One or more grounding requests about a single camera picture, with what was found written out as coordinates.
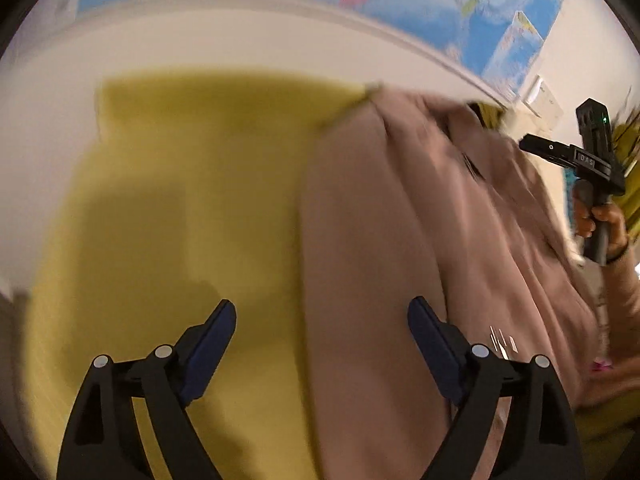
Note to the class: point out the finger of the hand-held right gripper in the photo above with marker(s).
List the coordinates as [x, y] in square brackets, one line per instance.
[545, 149]

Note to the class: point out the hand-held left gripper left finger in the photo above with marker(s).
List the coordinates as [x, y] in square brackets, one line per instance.
[212, 350]

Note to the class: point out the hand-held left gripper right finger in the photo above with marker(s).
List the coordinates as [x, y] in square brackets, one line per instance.
[425, 332]

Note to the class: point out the dusty pink pants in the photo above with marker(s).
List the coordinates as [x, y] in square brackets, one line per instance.
[390, 235]

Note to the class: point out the person's right hand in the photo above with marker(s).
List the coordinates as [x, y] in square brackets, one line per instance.
[612, 230]

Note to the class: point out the dark mustard cloth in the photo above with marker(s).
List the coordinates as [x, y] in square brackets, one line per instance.
[487, 115]

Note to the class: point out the small map poster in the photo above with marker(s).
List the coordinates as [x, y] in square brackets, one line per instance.
[517, 45]

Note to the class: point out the yellow bed sheet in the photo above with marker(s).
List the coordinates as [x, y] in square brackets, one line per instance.
[175, 210]

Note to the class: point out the white wall switch plate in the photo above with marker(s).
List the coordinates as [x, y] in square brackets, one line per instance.
[545, 100]

